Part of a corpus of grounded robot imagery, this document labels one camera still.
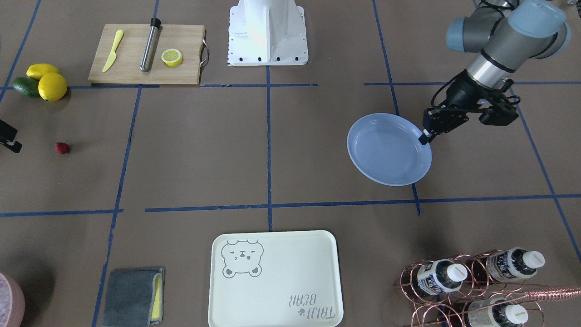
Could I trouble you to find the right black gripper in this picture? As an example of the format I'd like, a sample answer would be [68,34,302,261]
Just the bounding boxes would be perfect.
[0,120,22,154]

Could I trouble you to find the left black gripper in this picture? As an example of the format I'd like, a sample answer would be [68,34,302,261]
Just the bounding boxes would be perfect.
[419,70,520,145]

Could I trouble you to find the blue plate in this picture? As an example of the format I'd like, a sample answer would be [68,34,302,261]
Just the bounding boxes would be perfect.
[346,113,433,187]

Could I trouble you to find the red strawberry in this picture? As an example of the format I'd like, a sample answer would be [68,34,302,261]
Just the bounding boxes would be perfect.
[54,142,70,154]

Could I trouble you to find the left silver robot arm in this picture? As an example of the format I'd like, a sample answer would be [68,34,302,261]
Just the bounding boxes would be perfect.
[419,0,572,145]

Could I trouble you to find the green lime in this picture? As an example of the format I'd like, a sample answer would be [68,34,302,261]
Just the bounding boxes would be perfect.
[12,77,41,99]

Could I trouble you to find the yellow lemon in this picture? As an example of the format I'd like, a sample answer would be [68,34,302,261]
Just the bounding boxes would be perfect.
[38,72,68,102]
[26,63,60,80]

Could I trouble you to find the dark drink bottle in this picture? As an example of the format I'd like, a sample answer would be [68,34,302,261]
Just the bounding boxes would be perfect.
[448,297,529,327]
[468,247,546,284]
[400,259,469,301]

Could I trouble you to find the yellow plastic knife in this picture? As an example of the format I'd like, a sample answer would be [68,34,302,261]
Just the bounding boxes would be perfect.
[102,29,124,73]

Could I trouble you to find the pink bowl of ice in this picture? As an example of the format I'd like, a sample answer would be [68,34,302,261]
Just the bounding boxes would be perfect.
[0,273,25,327]

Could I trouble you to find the lemon half slice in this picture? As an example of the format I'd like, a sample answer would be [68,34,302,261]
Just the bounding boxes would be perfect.
[161,49,183,67]

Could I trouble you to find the steel muddler rod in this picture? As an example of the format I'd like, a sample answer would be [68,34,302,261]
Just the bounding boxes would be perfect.
[139,17,162,72]

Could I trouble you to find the grey folded cloth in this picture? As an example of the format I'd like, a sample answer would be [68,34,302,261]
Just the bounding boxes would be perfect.
[102,267,165,327]

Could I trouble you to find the copper bar spoon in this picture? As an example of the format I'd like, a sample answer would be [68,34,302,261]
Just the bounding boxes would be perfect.
[496,287,581,302]

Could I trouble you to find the wooden cutting board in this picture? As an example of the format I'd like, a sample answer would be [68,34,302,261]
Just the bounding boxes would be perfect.
[89,24,209,85]

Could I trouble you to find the cream bear tray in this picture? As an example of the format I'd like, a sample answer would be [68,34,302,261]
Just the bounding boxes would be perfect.
[208,230,344,327]

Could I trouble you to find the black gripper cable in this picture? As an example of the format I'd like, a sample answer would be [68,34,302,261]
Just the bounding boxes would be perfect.
[430,75,468,109]

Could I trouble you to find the copper wire bottle rack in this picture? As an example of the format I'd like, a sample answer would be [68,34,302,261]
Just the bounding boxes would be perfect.
[392,250,547,327]

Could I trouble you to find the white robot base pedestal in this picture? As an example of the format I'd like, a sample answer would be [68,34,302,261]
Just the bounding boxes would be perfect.
[227,0,309,66]

